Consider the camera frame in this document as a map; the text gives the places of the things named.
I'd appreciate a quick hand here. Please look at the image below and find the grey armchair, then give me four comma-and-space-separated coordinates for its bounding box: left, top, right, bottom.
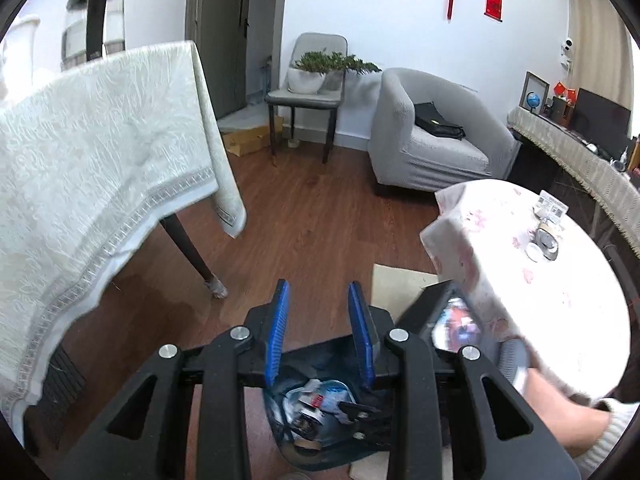
367, 67, 521, 196

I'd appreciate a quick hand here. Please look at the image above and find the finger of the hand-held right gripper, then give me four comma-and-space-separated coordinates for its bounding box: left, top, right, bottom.
351, 426, 395, 450
336, 399, 383, 425

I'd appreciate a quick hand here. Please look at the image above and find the table with white patterned tablecloth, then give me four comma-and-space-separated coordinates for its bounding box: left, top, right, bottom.
0, 40, 248, 458

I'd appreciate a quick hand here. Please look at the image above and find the brown desk box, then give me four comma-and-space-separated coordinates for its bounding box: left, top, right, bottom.
549, 96, 575, 126

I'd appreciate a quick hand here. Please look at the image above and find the white card sign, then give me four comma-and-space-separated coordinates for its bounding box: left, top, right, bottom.
535, 190, 570, 223

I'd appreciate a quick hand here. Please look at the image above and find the beige rug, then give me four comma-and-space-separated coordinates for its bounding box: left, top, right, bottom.
371, 263, 440, 325

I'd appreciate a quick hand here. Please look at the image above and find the white pitcher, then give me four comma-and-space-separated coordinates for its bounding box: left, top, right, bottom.
0, 14, 41, 103

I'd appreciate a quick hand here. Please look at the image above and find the person's right forearm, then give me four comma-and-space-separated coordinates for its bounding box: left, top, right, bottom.
522, 370, 640, 480

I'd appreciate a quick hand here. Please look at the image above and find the dark teal trash bin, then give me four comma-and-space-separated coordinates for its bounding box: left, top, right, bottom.
262, 336, 401, 472

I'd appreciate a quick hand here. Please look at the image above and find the grey door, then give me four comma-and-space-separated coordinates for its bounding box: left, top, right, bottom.
185, 0, 291, 121

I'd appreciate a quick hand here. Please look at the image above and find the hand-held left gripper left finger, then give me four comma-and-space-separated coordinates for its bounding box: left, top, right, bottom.
47, 280, 291, 480

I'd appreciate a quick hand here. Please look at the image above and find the flat cardboard box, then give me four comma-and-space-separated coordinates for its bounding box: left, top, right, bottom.
220, 116, 285, 157

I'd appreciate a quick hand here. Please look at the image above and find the round table with floral tablecloth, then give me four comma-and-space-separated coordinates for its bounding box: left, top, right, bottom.
419, 178, 632, 406

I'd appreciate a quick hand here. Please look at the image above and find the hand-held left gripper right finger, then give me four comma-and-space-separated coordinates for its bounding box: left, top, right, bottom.
347, 281, 583, 480

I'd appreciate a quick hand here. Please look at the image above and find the long desk with fringed cloth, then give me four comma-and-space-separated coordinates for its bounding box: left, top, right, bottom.
507, 106, 640, 256

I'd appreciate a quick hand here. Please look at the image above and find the black bag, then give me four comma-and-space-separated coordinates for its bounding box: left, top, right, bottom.
414, 101, 467, 142

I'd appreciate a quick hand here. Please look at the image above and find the picture frame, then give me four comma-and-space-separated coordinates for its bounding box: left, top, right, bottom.
520, 71, 551, 116

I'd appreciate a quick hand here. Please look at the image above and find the grey dining chair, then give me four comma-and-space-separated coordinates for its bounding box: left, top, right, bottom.
264, 32, 349, 163

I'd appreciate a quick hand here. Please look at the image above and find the glass electric kettle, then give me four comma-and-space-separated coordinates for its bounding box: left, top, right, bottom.
60, 0, 126, 68

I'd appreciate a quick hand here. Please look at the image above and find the black monitor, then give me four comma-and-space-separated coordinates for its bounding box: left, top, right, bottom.
570, 87, 632, 156

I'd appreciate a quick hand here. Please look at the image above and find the potted green plant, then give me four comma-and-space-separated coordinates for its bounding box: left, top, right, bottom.
286, 51, 383, 95

